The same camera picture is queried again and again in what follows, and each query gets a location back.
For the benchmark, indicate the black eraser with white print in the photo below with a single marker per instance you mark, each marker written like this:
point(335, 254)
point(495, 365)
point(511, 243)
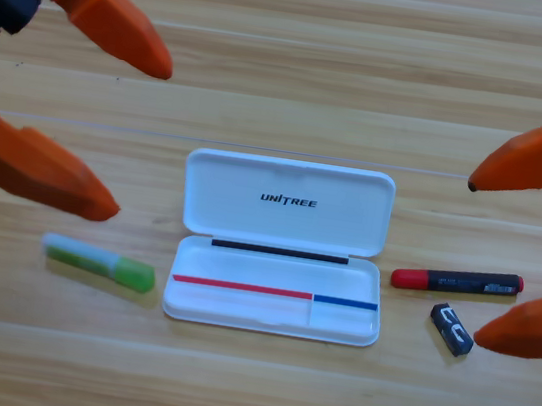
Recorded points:
point(452, 332)

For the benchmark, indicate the white Unitree pencil case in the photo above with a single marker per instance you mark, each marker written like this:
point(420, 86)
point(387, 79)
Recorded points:
point(242, 264)

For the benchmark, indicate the red and black marker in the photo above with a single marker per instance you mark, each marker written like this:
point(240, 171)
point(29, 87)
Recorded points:
point(457, 280)

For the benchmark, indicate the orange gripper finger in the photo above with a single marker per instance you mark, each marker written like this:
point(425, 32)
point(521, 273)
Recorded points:
point(540, 155)
point(536, 331)
point(119, 25)
point(43, 171)

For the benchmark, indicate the green highlighter pen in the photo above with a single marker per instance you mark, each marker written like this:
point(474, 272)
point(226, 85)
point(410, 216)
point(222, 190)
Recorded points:
point(129, 274)

